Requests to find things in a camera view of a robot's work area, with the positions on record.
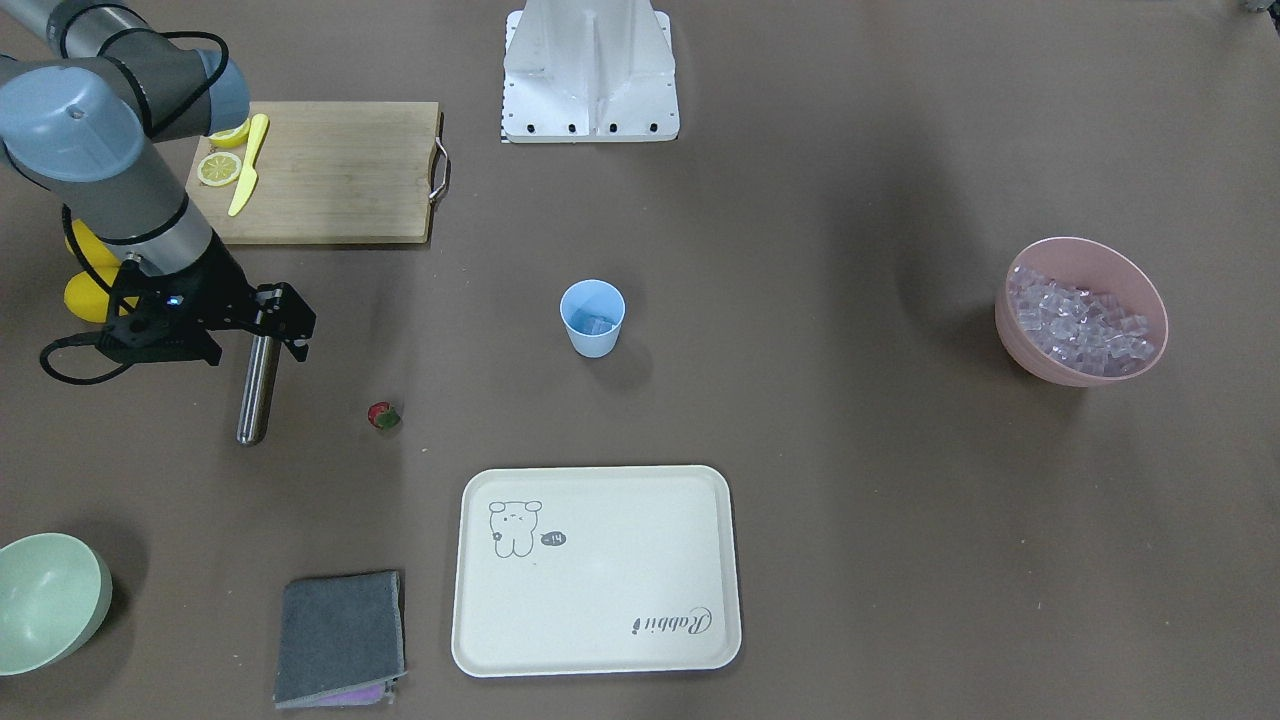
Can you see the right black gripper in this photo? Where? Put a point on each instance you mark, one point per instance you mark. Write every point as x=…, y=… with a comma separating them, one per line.
x=222, y=297

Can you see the steel muddler black tip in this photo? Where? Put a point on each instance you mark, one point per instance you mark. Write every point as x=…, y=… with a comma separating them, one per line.
x=257, y=395

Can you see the red strawberry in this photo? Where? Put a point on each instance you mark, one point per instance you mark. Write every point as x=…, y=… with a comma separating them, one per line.
x=384, y=415

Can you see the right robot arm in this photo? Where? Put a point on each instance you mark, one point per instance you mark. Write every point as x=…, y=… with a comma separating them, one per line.
x=85, y=126

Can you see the light blue plastic cup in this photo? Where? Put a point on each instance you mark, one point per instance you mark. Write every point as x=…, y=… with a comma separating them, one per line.
x=592, y=312

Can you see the pink bowl of ice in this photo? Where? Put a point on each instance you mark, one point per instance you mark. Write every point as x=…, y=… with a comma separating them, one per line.
x=1076, y=313

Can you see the yellow lemon two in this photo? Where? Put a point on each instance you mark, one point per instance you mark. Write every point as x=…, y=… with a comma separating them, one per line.
x=86, y=298

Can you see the yellow lemon one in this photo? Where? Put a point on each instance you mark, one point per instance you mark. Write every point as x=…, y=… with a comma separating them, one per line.
x=93, y=250

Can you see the lemon half slice two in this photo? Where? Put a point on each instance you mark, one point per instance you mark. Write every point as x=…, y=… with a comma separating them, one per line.
x=218, y=169

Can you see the yellow plastic knife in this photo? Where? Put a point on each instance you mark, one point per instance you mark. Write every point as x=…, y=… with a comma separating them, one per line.
x=249, y=177

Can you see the lemon half slice one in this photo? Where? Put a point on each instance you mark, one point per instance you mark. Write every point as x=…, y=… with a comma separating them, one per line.
x=231, y=138

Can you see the wooden cutting board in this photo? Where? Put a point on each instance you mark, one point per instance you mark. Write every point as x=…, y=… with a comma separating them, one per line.
x=334, y=173

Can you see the mint green bowl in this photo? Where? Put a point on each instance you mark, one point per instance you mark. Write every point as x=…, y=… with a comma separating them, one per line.
x=55, y=594

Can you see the grey folded cloth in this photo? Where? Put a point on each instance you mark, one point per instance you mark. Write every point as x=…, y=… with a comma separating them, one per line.
x=341, y=641

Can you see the cream rabbit tray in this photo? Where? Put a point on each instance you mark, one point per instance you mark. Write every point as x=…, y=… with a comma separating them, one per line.
x=565, y=571

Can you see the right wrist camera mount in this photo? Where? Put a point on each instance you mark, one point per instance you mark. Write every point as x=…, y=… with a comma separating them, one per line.
x=284, y=315

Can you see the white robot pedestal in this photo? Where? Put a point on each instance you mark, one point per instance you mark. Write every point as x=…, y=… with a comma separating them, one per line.
x=589, y=72

